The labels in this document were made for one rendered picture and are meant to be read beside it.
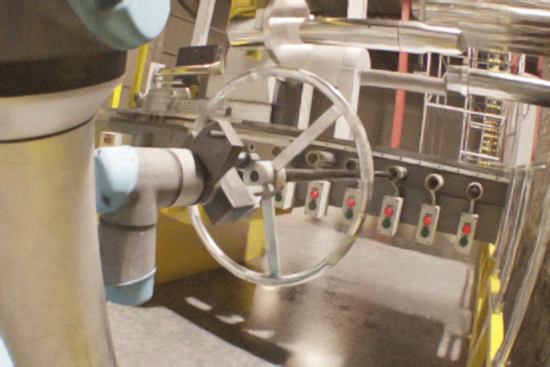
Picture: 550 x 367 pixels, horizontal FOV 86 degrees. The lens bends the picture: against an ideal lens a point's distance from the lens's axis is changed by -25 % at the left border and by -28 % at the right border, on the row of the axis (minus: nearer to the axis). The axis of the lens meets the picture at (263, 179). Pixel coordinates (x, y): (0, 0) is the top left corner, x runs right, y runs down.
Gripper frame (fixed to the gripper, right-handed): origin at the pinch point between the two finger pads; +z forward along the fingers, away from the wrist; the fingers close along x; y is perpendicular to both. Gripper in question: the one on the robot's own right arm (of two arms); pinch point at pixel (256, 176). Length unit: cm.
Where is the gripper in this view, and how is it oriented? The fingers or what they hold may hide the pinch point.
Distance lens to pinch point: 64.4
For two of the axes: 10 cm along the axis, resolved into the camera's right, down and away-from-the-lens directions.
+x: 5.0, 8.0, -3.2
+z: 5.6, -0.2, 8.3
